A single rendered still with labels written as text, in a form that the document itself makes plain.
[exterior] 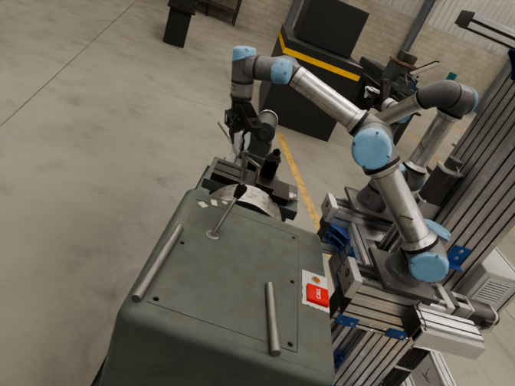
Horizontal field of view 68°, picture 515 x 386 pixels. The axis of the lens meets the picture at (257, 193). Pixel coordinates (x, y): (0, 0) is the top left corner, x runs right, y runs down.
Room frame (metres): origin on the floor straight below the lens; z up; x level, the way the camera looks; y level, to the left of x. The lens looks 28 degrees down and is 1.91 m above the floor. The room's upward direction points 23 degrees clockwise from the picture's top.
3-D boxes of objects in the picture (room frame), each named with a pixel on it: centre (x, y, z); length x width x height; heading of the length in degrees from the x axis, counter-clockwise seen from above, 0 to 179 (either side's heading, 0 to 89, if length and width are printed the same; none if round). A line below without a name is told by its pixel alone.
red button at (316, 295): (0.80, -0.25, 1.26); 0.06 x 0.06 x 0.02; 5
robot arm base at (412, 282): (1.25, -0.62, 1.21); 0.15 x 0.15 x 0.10
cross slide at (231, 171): (1.87, 0.05, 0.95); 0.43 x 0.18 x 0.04; 95
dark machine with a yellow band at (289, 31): (6.85, 0.02, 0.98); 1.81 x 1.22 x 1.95; 11
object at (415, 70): (8.27, -1.63, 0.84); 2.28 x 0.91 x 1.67; 19
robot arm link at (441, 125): (1.81, -0.64, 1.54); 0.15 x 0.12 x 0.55; 122
